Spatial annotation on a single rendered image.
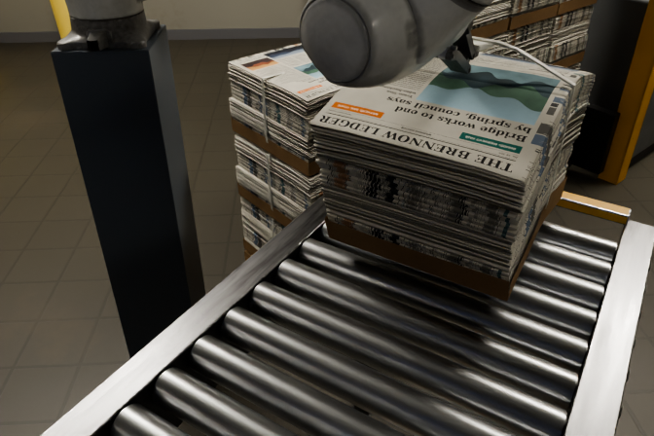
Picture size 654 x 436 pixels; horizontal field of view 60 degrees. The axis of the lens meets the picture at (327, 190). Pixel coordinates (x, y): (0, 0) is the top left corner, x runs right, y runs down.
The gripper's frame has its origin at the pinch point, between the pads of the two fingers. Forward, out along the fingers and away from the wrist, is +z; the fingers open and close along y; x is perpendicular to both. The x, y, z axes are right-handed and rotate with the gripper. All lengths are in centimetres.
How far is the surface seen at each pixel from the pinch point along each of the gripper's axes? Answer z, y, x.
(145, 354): -44, 45, -23
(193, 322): -37, 44, -22
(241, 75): 42, 39, -77
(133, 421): -52, 45, -16
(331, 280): -19.0, 42.2, -10.0
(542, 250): 5.8, 39.6, 15.3
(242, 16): 287, 89, -275
